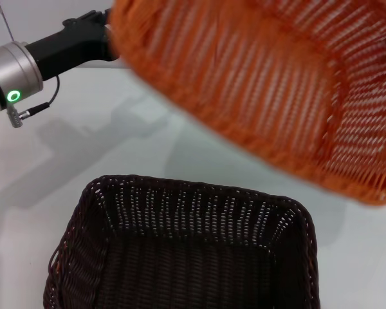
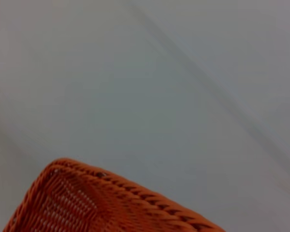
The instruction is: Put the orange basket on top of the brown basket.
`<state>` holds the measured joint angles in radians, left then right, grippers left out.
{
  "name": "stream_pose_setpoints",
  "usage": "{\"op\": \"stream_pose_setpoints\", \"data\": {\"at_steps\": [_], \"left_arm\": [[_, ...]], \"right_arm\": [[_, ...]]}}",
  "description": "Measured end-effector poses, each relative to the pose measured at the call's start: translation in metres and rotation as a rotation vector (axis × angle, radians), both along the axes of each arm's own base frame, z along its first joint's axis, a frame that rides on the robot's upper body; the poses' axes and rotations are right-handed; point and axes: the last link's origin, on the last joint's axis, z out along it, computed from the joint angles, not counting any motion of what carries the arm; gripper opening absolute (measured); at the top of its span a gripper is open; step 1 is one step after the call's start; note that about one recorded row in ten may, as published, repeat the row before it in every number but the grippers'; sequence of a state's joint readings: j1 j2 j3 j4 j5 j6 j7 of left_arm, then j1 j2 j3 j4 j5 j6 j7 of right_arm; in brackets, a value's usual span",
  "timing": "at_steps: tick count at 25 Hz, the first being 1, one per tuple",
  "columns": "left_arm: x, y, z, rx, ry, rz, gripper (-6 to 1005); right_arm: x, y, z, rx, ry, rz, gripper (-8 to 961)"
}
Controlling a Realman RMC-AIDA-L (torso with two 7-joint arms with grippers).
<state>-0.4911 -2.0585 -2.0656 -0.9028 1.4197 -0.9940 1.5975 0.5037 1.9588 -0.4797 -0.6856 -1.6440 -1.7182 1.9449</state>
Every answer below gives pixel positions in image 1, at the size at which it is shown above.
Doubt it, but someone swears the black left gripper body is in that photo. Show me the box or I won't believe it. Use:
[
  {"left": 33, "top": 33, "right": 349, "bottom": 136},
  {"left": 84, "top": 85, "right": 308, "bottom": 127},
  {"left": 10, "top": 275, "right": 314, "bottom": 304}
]
[{"left": 23, "top": 19, "right": 120, "bottom": 82}]

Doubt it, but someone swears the orange woven basket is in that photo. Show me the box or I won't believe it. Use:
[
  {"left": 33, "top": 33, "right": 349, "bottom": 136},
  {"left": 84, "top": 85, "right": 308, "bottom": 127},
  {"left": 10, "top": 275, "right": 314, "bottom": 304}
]
[{"left": 107, "top": 0, "right": 386, "bottom": 207}]

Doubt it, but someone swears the dark brown woven basket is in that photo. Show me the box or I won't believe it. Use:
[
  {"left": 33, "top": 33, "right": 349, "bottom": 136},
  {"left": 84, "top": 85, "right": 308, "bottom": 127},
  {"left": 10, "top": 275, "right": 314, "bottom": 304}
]
[{"left": 43, "top": 174, "right": 321, "bottom": 309}]

